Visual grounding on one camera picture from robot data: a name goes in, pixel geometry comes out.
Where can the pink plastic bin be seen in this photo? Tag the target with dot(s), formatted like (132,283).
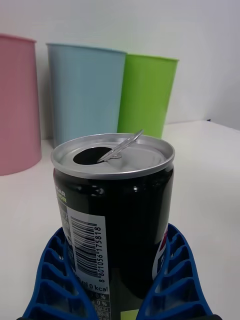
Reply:
(17,107)

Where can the pale blue plastic bin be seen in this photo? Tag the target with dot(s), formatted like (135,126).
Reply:
(86,95)

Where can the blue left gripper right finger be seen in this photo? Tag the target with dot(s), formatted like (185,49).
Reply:
(178,282)

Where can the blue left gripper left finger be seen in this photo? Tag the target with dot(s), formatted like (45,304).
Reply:
(53,282)

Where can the green plastic bin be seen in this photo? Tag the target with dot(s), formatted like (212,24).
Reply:
(146,97)

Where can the black drink can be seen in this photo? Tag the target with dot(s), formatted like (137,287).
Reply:
(112,212)

